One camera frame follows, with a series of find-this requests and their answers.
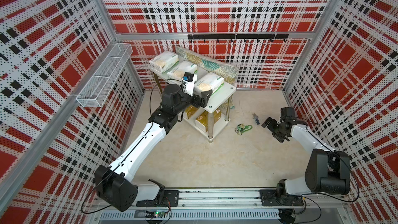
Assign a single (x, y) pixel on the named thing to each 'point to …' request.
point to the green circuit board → (158, 214)
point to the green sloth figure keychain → (241, 128)
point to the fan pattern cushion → (204, 65)
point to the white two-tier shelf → (212, 123)
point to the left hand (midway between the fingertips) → (205, 88)
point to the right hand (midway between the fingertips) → (269, 128)
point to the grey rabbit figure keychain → (255, 116)
